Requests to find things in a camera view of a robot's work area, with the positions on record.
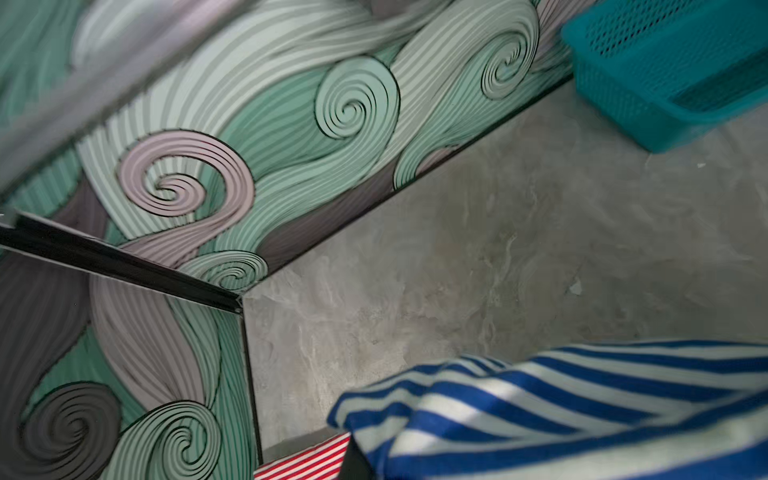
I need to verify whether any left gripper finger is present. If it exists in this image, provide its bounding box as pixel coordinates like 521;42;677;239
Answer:
337;437;375;480

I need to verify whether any red white striped tank top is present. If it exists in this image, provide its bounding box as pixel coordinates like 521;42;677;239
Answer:
253;433;350;480

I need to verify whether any navy white striped tank top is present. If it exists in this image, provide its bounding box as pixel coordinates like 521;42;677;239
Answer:
327;340;767;479

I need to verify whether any teal plastic basket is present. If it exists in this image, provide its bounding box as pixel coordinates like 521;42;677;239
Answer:
561;1;767;153

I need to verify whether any left black frame post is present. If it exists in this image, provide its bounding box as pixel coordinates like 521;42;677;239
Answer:
1;207;243;314

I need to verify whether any back aluminium rail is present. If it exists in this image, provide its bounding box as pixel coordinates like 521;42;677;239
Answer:
1;1;248;191

